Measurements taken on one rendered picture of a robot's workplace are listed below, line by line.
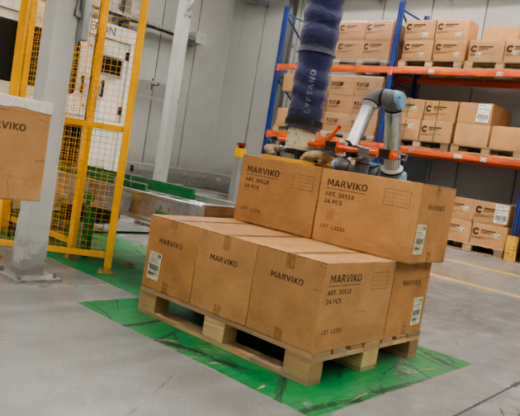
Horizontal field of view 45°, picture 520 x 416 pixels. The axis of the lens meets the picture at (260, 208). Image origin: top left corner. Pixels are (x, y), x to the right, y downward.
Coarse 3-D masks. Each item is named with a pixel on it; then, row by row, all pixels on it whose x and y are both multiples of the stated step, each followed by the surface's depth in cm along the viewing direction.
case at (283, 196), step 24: (264, 168) 369; (288, 168) 357; (312, 168) 346; (240, 192) 380; (264, 192) 368; (288, 192) 356; (312, 192) 345; (240, 216) 379; (264, 216) 367; (288, 216) 355; (312, 216) 344
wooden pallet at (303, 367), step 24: (144, 288) 343; (144, 312) 342; (216, 336) 305; (264, 336) 285; (408, 336) 332; (264, 360) 288; (288, 360) 275; (312, 360) 268; (336, 360) 309; (360, 360) 300; (312, 384) 271
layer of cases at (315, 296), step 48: (192, 240) 320; (240, 240) 298; (288, 240) 321; (192, 288) 318; (240, 288) 296; (288, 288) 277; (336, 288) 272; (384, 288) 304; (288, 336) 276; (336, 336) 279; (384, 336) 312
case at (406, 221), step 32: (320, 192) 341; (352, 192) 328; (384, 192) 316; (416, 192) 304; (448, 192) 325; (320, 224) 340; (352, 224) 327; (384, 224) 315; (416, 224) 304; (448, 224) 332; (384, 256) 314; (416, 256) 310
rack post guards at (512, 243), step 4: (508, 236) 981; (512, 236) 978; (508, 240) 981; (512, 240) 978; (516, 240) 975; (508, 244) 981; (512, 244) 978; (516, 244) 975; (508, 248) 981; (512, 248) 977; (516, 248) 976; (504, 252) 986; (508, 252) 980; (512, 252) 977; (516, 252) 979; (504, 256) 984; (508, 256) 980; (512, 256) 977; (508, 260) 980; (512, 260) 977
